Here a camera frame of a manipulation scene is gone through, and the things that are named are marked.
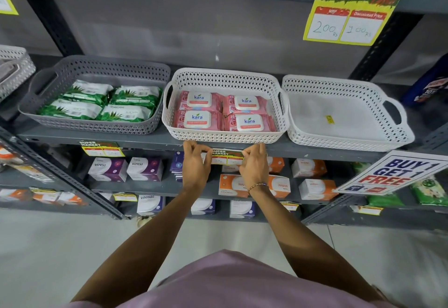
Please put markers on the person's left hand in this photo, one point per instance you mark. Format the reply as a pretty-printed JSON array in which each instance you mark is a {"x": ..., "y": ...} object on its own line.
[{"x": 194, "y": 169}]

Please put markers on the person's right hand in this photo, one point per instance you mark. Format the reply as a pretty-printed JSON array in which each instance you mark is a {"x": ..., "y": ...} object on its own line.
[{"x": 256, "y": 171}]

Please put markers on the person's right thumb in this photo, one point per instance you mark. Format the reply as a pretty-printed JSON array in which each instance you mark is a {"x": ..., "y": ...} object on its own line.
[{"x": 244, "y": 160}]

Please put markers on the person's left thumb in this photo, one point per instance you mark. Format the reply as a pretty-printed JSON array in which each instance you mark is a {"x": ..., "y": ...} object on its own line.
[{"x": 207, "y": 155}]

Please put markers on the yellow green shelf price label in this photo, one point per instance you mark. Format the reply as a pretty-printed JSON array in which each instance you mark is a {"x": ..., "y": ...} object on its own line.
[
  {"x": 225, "y": 156},
  {"x": 103, "y": 149}
]

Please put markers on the person's right forearm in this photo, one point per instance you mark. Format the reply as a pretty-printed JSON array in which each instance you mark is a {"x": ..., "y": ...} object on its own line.
[{"x": 301, "y": 244}]

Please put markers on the person's left forearm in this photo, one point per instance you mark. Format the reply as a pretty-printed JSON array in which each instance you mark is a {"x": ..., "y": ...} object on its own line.
[{"x": 147, "y": 241}]

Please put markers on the wide orange white box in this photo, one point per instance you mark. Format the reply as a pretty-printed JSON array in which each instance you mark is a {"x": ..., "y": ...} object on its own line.
[{"x": 232, "y": 187}]

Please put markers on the stack of blue packets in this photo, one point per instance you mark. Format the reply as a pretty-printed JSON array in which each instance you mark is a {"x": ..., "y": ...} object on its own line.
[{"x": 177, "y": 166}]

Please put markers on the small orange box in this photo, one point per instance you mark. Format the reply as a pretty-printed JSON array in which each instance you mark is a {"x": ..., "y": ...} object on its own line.
[{"x": 276, "y": 165}]

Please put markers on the pink wipes packet white lid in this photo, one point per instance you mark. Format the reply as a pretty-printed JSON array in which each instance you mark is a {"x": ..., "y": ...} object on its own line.
[
  {"x": 246, "y": 103},
  {"x": 199, "y": 100},
  {"x": 250, "y": 124},
  {"x": 197, "y": 120}
]

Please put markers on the small yellow shelf label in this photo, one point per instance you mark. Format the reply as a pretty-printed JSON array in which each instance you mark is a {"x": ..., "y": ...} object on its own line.
[
  {"x": 289, "y": 206},
  {"x": 125, "y": 197},
  {"x": 366, "y": 210}
]

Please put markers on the white orange tissue box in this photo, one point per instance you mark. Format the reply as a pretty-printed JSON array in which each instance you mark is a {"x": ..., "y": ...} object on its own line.
[
  {"x": 317, "y": 190},
  {"x": 308, "y": 168}
]

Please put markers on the green white wipes packet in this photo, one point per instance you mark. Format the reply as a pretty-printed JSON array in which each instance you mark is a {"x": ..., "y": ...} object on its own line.
[
  {"x": 87, "y": 91},
  {"x": 136, "y": 94},
  {"x": 124, "y": 113},
  {"x": 71, "y": 110}
]

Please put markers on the small yellow sticker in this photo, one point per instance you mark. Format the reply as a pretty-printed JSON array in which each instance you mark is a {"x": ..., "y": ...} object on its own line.
[{"x": 330, "y": 119}]

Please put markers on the pink shirt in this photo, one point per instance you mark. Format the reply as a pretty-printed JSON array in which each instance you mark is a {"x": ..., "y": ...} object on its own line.
[{"x": 231, "y": 283}]

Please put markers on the orange white packet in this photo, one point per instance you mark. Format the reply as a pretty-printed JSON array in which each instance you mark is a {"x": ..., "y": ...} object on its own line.
[
  {"x": 15, "y": 195},
  {"x": 45, "y": 197},
  {"x": 7, "y": 153},
  {"x": 71, "y": 199}
]

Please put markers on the grey metal shelf rack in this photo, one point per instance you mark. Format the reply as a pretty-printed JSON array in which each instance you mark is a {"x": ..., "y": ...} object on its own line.
[{"x": 122, "y": 31}]

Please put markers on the white promotional offer sign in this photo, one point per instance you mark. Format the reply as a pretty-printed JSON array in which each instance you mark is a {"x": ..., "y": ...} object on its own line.
[{"x": 395, "y": 174}]

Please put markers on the grey perforated plastic basket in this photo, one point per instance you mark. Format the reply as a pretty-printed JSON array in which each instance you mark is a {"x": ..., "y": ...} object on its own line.
[{"x": 45, "y": 108}]

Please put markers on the large yellow green price sign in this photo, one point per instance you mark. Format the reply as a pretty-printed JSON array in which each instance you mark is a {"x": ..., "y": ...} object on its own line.
[{"x": 353, "y": 10}]

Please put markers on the green white snack packet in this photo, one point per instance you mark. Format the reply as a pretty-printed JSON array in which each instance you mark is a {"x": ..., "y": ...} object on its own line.
[{"x": 429, "y": 192}]

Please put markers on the dark blue packet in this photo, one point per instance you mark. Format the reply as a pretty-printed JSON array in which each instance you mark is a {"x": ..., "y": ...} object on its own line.
[{"x": 428, "y": 80}]

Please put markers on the grey folded item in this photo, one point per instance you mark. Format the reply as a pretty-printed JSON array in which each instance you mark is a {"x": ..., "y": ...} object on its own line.
[{"x": 7, "y": 71}]

